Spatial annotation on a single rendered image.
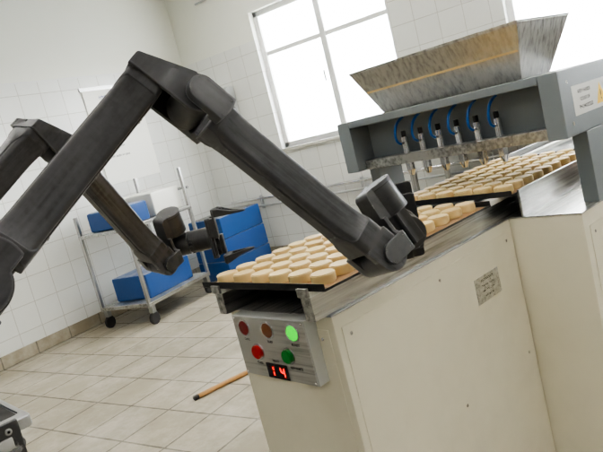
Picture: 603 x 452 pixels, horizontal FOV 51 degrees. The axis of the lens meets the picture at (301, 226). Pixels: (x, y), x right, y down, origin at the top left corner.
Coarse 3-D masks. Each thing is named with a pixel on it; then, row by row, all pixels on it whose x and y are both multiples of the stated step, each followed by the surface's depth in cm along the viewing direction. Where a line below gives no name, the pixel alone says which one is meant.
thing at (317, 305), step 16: (496, 208) 163; (512, 208) 168; (464, 224) 153; (480, 224) 158; (432, 240) 144; (448, 240) 148; (416, 256) 140; (432, 256) 144; (400, 272) 136; (336, 288) 123; (352, 288) 126; (368, 288) 129; (304, 304) 120; (320, 304) 120; (336, 304) 123
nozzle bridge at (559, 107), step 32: (480, 96) 161; (512, 96) 164; (544, 96) 149; (576, 96) 152; (352, 128) 197; (384, 128) 197; (416, 128) 188; (512, 128) 166; (544, 128) 158; (576, 128) 151; (352, 160) 199; (384, 160) 194; (416, 160) 185; (576, 160) 159
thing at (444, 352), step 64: (448, 256) 146; (512, 256) 165; (320, 320) 123; (384, 320) 130; (448, 320) 145; (512, 320) 163; (256, 384) 146; (384, 384) 129; (448, 384) 144; (512, 384) 162; (320, 448) 135; (384, 448) 128; (448, 448) 142; (512, 448) 160
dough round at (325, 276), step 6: (324, 270) 122; (330, 270) 121; (312, 276) 120; (318, 276) 119; (324, 276) 119; (330, 276) 119; (312, 282) 120; (318, 282) 119; (324, 282) 119; (330, 282) 119
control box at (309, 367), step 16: (240, 320) 137; (256, 320) 133; (272, 320) 129; (288, 320) 125; (304, 320) 122; (240, 336) 139; (256, 336) 135; (272, 336) 130; (304, 336) 123; (272, 352) 132; (304, 352) 124; (320, 352) 125; (256, 368) 139; (288, 368) 130; (304, 368) 126; (320, 368) 125; (320, 384) 124
